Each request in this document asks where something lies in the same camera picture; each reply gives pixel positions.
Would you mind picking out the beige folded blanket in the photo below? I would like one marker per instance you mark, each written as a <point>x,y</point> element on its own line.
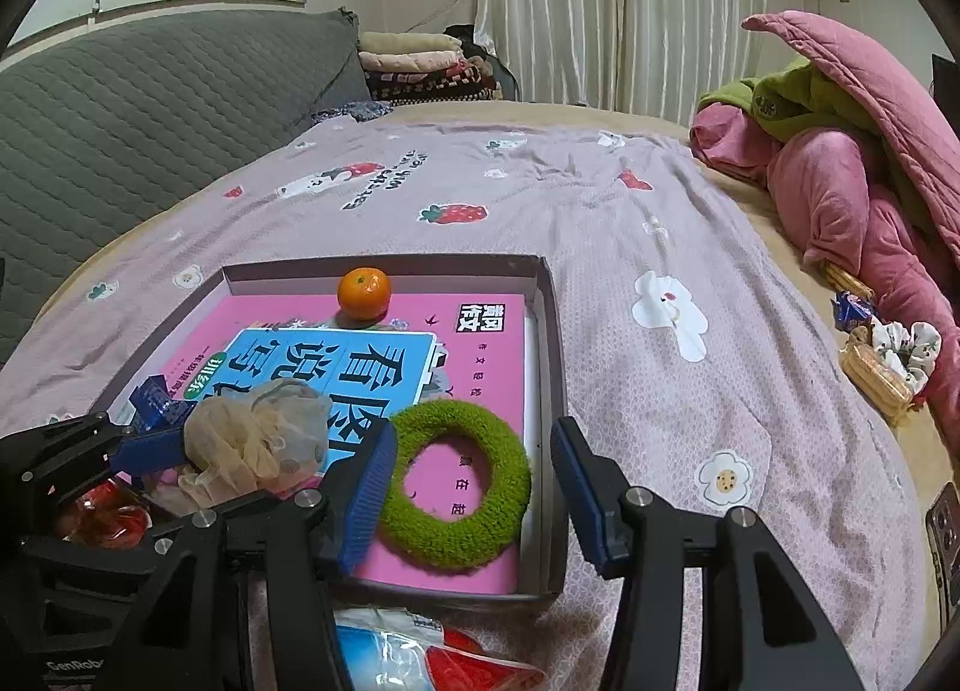
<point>409,44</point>

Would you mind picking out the blue snack packet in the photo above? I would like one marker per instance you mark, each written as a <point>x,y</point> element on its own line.
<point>154,398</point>

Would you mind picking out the pink folded blanket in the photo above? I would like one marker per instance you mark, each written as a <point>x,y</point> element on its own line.
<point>412,61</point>

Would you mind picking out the orange mandarin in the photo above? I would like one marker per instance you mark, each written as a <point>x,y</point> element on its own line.
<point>364,292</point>

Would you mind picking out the beige mesh hair net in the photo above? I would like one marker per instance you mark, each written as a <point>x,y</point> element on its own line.
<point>255,436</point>

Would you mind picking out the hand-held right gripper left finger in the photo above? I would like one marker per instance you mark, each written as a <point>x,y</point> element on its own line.
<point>367,496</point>

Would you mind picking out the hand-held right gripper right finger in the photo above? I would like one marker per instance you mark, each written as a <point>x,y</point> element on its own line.
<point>581,496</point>

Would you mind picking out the grey cardboard box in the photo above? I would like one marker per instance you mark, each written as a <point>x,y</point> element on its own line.
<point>553,376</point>

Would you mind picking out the dark floral cloth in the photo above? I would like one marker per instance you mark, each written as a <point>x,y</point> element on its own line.
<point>352,112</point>

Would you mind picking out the yellow biscuit packet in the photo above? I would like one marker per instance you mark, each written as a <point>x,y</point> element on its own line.
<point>870,380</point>

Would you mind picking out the black television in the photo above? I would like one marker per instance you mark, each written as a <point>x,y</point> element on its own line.
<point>946,72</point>

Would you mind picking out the dark patterned folded blanket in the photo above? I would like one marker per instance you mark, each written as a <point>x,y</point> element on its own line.
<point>435,87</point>

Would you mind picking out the pink book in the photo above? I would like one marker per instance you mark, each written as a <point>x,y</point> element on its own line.
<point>480,376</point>

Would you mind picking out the woven straw item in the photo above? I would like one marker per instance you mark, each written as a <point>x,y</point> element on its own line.
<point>847,278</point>

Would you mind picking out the blue candy wrapper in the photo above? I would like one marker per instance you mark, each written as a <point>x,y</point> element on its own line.
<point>851,312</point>

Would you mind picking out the grey quilted headboard cover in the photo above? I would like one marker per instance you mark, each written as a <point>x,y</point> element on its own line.
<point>150,114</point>

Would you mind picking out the pink quilt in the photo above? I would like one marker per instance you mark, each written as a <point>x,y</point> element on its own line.
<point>847,174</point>

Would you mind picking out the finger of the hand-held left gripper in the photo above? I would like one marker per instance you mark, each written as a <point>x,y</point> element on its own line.
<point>154,449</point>
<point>97,560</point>

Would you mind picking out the black bag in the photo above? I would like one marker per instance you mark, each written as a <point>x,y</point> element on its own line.
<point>480,42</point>

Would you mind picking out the blue egg-shaped toy pack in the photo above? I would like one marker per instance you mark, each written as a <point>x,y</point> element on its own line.
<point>390,650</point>

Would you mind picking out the white floral scrunchie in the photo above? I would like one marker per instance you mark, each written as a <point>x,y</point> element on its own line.
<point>911,350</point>

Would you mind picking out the green cloth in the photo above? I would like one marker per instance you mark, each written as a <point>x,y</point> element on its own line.
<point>795,99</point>

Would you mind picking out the red egg-shaped toy pack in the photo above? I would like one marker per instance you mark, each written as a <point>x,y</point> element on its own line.
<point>97,522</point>

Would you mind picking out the brown phone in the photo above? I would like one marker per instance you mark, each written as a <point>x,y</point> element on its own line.
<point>941,533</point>

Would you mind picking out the white curtain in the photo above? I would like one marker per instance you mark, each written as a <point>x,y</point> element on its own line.
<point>622,1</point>

